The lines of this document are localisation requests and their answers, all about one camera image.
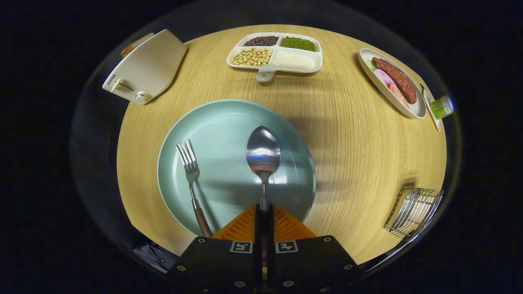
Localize small green can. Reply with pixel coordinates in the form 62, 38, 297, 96
429, 96, 455, 120

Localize pile of green beans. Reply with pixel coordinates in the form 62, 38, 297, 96
280, 36, 317, 52

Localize brown meat steak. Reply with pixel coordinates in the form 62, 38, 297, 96
372, 57, 418, 105

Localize white toaster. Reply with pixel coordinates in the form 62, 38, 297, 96
102, 29, 188, 105

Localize cream oval plate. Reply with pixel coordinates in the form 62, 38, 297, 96
358, 48, 427, 120

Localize silver spoon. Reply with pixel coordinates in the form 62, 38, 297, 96
245, 125, 282, 268

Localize silver fork wooden handle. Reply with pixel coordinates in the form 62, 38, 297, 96
176, 139, 214, 238

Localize dark grey object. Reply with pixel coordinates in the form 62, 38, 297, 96
132, 241, 180, 274

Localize pile of white rice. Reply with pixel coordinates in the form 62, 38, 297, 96
270, 50, 317, 71

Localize pink ham slices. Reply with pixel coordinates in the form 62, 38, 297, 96
374, 69, 410, 109

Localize small white saucer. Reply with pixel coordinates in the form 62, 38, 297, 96
421, 85, 443, 132

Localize white divided dish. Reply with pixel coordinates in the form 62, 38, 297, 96
226, 32, 323, 82

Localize pile of soybeans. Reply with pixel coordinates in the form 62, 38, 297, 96
231, 47, 273, 67

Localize brown bread toast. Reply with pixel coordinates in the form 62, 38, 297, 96
121, 33, 155, 58

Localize silver wire rack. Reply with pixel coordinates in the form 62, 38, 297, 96
383, 186, 445, 239

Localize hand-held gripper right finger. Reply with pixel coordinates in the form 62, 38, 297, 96
265, 203, 362, 294

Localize pale green round plate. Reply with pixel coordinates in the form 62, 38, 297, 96
157, 99, 317, 237

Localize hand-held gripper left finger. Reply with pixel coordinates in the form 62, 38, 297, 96
170, 204, 264, 294

